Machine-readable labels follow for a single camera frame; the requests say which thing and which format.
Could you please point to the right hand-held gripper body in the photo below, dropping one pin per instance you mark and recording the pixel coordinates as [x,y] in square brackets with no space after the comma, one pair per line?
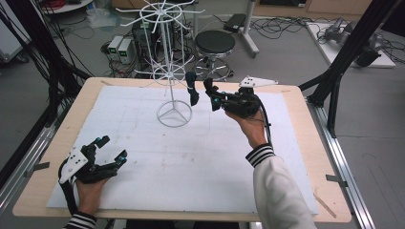
[242,103]

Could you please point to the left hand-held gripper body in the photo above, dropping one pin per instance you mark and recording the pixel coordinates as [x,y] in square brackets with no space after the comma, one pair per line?
[90,168]

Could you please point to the person's right hand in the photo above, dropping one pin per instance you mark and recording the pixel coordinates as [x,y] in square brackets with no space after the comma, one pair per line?
[251,127]

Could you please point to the person's left hand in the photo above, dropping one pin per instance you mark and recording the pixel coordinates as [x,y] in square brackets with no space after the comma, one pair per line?
[89,197]

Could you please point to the black round stool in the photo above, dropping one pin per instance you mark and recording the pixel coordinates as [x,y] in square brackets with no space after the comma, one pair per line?
[215,43]

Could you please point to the white foam board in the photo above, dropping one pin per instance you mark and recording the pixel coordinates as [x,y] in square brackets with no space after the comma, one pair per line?
[178,165]

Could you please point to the white-legged desk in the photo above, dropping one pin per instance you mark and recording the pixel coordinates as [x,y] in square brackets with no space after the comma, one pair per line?
[251,31]

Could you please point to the black power adapter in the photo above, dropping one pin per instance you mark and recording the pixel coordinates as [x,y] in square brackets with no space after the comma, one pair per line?
[235,22]

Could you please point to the bench power supply unit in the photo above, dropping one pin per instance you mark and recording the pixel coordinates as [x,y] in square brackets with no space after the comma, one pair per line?
[114,47]
[125,51]

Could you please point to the white floor platform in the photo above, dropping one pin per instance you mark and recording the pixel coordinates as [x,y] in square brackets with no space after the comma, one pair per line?
[331,54]

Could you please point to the round white side table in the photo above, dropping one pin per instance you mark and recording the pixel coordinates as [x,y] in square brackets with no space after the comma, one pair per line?
[63,6]

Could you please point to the aluminium rail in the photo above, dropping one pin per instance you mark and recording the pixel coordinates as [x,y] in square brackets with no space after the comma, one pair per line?
[344,165]
[22,165]

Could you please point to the black frame strut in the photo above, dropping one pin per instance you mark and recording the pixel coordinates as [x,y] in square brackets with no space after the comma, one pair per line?
[41,47]
[347,54]

